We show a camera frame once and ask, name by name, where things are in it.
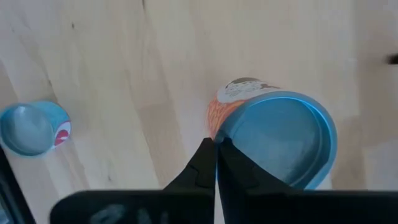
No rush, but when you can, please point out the blue salmon tin can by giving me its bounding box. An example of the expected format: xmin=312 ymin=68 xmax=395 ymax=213
xmin=0 ymin=100 xmax=72 ymax=157

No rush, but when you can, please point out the black metal crossbar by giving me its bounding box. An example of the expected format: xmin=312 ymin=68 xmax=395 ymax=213
xmin=0 ymin=145 xmax=35 ymax=224

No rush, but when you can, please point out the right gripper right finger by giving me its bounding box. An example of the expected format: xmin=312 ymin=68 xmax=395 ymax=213
xmin=216 ymin=138 xmax=398 ymax=224

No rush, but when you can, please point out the orange circle-pattern tin can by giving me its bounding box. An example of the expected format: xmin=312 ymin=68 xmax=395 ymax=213
xmin=206 ymin=77 xmax=339 ymax=191

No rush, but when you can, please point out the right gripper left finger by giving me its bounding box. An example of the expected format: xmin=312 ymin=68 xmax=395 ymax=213
xmin=49 ymin=138 xmax=216 ymax=224

